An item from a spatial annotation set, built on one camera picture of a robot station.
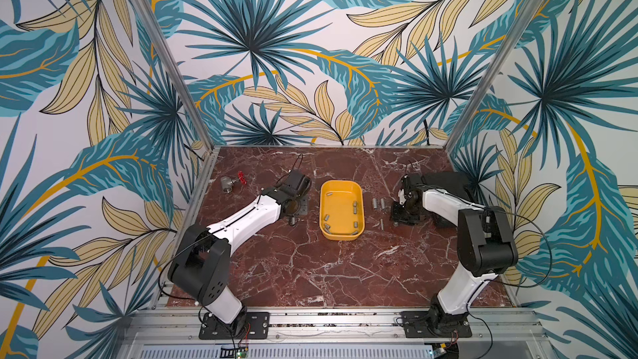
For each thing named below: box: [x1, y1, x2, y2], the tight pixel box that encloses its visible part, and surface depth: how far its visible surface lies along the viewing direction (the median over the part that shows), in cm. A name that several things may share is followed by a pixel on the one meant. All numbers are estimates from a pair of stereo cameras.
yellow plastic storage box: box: [319, 179, 365, 241], surface depth 99 cm
